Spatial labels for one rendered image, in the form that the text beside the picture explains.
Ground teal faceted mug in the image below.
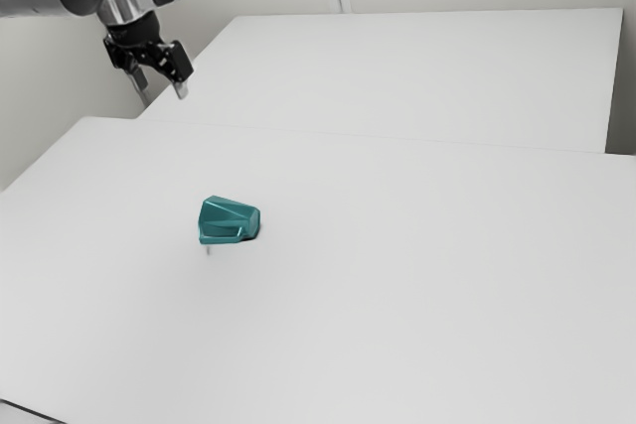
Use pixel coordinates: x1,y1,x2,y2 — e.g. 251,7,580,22
196,195,263,246

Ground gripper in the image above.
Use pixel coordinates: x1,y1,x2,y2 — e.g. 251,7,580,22
102,15,194,108

